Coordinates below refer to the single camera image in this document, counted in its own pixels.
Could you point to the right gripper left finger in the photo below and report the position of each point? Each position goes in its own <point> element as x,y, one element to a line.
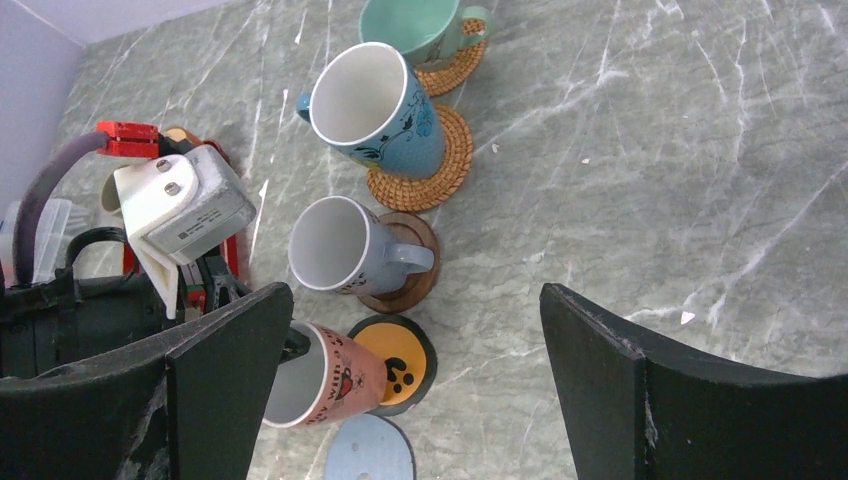
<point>186,403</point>

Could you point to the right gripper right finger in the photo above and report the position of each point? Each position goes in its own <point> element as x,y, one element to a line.
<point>639,405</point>

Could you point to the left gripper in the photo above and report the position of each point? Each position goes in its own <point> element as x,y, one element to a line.
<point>67,319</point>

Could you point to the orange black rubber coaster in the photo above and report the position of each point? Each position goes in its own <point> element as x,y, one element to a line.
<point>409,355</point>

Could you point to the blue rubber coaster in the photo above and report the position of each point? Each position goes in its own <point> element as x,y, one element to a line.
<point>370,447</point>

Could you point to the dark wood coaster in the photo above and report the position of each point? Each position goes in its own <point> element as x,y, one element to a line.
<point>409,229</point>

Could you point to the dark blue white mug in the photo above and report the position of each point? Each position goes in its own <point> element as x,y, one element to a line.
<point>337,245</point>

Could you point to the teal green cup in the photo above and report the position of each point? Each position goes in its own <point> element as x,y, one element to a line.
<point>428,33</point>

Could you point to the grey olive cup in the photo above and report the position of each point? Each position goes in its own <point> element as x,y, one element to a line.
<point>110,202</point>

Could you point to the orange red cup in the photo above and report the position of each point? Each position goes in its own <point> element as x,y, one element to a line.
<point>182,137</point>

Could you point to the clear plastic screw box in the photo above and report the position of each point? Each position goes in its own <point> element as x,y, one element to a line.
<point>60,221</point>

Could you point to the red tray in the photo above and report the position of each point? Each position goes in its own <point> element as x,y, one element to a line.
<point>228,249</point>

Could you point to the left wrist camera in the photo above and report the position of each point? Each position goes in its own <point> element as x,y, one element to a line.
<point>177,204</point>

